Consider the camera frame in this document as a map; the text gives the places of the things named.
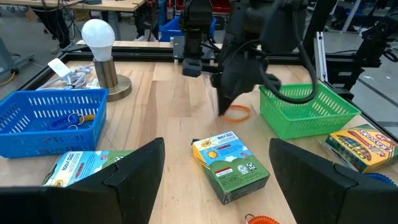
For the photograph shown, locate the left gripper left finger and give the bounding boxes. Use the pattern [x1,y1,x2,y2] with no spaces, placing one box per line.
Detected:
[70,138,165,224]

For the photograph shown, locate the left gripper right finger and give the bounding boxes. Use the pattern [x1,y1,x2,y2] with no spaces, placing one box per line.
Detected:
[269,138,398,224]

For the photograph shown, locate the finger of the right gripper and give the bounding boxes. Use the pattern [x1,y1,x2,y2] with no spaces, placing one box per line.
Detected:
[224,95,238,112]
[216,92,227,116]

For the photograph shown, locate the orange rubber band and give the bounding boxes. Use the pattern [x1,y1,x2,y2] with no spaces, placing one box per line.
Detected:
[221,105,252,123]

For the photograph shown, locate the blue coil keychain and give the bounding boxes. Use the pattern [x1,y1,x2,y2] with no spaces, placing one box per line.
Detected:
[366,172,397,187]

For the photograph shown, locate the sun print crayon box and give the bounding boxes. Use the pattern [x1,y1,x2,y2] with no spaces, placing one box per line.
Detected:
[42,150,134,188]
[192,130,271,205]

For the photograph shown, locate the wooden desk grey legs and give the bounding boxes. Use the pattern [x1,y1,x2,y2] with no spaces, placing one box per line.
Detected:
[0,0,147,13]

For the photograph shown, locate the yellow Crayola 24 crayon box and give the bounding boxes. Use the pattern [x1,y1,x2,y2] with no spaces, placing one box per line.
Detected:
[323,123,398,174]

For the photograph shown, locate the green plastic basket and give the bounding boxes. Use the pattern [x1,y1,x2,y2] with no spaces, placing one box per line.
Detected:
[259,82,362,140]

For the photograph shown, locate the blue storage bin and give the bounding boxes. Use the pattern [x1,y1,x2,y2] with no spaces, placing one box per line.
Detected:
[159,15,218,43]

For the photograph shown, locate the blue plastic basket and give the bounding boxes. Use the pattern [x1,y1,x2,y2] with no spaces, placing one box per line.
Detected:
[0,88,109,159]

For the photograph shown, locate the brass lamp base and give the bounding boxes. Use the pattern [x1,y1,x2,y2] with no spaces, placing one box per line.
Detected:
[93,57,133,103]

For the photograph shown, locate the black rig corner structure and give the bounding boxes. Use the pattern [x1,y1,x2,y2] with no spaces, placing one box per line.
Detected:
[323,18,398,94]

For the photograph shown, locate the white light bulb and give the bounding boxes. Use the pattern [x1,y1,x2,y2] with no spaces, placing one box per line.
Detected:
[81,18,116,62]

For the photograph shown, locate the person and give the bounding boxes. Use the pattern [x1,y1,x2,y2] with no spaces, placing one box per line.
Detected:
[32,6,74,54]

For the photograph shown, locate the orange coil keychain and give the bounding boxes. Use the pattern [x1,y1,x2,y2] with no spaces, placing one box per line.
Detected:
[244,213,280,224]

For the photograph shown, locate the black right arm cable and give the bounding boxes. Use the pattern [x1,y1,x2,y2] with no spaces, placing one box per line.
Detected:
[257,6,320,105]

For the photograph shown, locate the aluminium frame post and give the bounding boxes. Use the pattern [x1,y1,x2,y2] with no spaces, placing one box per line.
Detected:
[312,30,329,83]

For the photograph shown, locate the white lamp cord with plug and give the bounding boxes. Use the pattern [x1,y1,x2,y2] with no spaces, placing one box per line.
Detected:
[36,58,101,91]

